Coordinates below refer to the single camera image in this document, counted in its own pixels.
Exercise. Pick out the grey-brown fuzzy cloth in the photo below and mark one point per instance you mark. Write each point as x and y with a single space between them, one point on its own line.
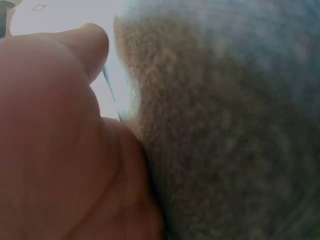
220 130

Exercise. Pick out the person's left thumb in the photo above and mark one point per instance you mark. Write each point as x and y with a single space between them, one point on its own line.
91 50

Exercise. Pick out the person's left hand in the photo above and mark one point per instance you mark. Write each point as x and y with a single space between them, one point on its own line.
55 140

